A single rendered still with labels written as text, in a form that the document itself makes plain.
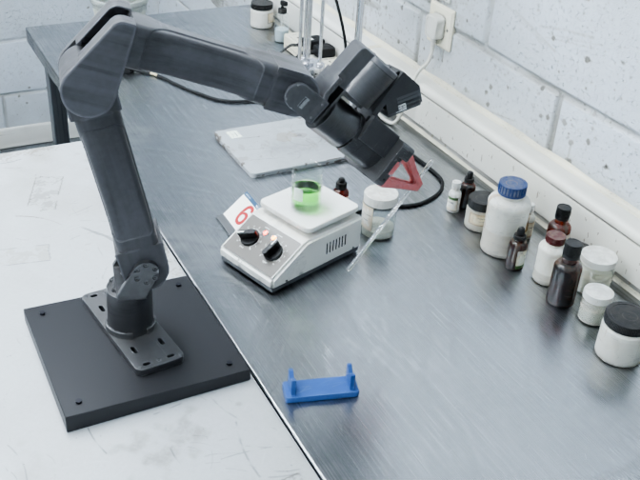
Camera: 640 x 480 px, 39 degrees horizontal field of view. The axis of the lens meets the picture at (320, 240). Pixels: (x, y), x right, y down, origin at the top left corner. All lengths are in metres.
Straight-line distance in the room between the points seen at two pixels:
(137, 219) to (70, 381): 0.23
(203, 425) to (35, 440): 0.21
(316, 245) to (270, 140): 0.47
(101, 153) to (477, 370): 0.59
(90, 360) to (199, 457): 0.22
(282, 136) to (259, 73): 0.75
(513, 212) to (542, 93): 0.27
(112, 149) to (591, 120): 0.83
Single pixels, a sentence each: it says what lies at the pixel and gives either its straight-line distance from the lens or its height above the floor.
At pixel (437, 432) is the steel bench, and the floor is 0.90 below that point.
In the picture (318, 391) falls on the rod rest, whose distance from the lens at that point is 1.21.
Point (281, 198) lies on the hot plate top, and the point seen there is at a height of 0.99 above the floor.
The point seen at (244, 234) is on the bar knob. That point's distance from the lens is 1.42.
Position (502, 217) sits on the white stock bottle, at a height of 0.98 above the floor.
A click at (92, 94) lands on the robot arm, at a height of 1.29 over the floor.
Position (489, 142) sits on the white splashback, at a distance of 1.74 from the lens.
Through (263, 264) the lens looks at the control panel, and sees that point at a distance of 1.39.
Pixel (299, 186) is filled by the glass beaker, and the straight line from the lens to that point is 1.40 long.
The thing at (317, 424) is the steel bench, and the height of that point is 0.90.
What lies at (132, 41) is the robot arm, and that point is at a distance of 1.05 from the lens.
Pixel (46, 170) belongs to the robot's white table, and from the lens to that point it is 1.76.
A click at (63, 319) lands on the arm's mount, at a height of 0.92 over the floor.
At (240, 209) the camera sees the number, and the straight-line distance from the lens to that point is 1.56.
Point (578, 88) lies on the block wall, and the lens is 1.60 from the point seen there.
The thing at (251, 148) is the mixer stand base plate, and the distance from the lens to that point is 1.80.
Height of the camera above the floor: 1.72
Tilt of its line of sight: 32 degrees down
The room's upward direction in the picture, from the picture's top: 4 degrees clockwise
